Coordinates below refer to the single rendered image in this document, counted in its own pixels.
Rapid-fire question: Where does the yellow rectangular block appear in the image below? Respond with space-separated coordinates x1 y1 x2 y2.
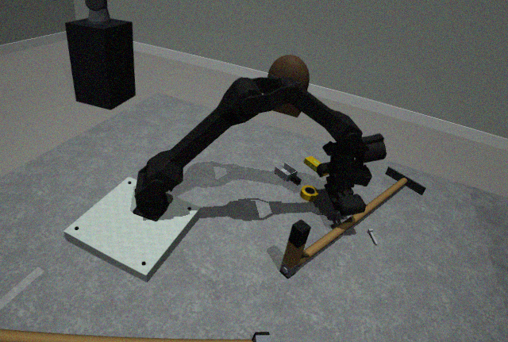
304 156 328 176

